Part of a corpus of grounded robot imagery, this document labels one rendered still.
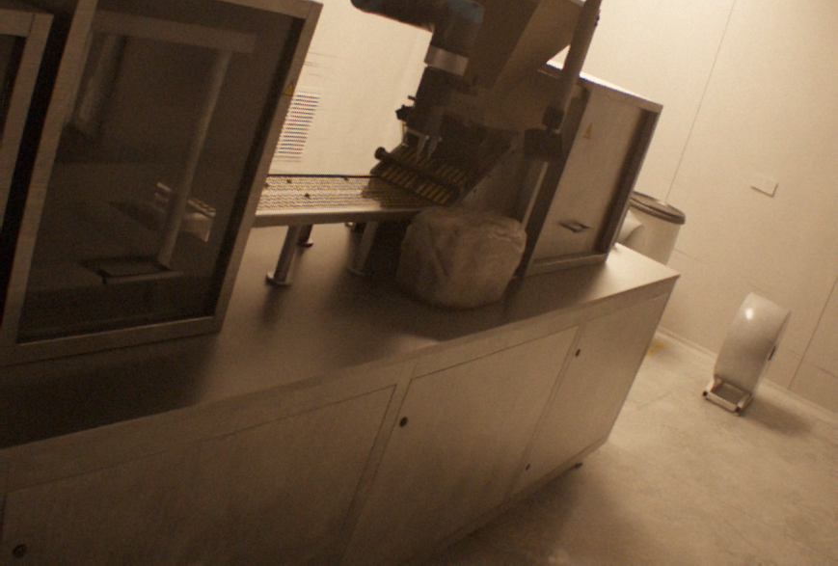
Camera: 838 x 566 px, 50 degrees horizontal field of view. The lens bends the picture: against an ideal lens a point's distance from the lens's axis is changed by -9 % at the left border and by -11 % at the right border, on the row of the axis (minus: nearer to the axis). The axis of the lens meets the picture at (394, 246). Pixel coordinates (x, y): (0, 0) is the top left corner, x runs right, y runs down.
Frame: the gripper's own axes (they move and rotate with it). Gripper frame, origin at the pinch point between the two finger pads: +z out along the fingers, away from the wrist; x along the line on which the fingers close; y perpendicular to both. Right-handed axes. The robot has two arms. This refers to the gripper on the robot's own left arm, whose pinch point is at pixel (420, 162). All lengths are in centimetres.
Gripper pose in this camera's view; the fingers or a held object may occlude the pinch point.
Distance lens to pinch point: 212.3
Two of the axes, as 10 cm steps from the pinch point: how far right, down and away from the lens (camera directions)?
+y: -7.7, -4.0, 4.9
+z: -3.2, 9.2, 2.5
